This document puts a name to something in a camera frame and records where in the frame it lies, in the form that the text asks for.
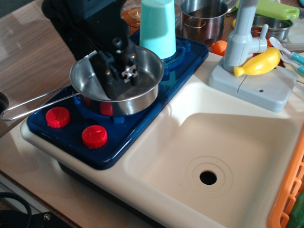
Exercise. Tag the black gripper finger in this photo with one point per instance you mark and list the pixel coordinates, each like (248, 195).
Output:
(127, 67)
(103, 67)

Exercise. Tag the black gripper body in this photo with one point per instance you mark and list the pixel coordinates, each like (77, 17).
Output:
(88, 25)

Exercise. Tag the small steel frying pan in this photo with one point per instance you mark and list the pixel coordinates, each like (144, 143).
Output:
(85, 84)

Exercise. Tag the red stove knob left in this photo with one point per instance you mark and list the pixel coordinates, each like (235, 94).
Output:
(57, 117)

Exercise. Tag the red stove knob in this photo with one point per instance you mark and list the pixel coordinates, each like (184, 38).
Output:
(57, 117)
(94, 137)

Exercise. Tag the red stove knob right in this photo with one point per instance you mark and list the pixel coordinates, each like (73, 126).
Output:
(94, 137)

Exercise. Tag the blue toy stove top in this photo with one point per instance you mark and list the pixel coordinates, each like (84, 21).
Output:
(122, 131)

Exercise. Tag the cream toy sink unit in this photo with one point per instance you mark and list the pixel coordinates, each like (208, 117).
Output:
(208, 160)

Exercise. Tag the orange transparent toy pot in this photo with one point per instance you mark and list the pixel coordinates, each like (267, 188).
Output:
(132, 16)

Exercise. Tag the turquoise plastic cup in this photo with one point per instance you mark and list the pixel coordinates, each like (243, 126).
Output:
(157, 27)

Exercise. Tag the orange toy carrot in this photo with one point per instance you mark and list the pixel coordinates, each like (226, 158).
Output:
(219, 47)

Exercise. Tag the black knob at edge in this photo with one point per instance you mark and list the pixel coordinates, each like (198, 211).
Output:
(4, 102)

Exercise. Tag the yellow toy banana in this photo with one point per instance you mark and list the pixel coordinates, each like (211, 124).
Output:
(260, 64)

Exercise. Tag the grey toy faucet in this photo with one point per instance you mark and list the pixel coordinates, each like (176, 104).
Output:
(270, 90)

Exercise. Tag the shallow steel bowl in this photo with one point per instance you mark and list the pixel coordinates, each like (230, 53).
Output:
(276, 28)

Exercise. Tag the orange plastic basket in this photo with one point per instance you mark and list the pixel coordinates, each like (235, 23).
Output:
(292, 186)

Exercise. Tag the green object in basket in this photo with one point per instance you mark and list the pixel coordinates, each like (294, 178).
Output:
(296, 217)

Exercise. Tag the steel pot with handles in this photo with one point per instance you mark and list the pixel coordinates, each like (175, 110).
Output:
(203, 20)

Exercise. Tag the white spoon teal handle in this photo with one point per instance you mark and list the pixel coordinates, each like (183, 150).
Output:
(291, 55)

